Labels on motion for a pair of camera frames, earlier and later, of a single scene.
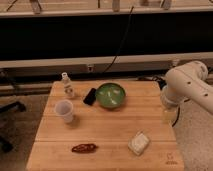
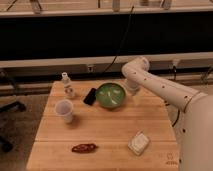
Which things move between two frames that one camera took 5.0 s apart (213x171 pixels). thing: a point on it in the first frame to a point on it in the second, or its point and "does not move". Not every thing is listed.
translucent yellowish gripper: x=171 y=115 to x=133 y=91
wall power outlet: x=90 y=68 does not move
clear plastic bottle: x=68 y=89 does not move
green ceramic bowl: x=110 y=95 does not move
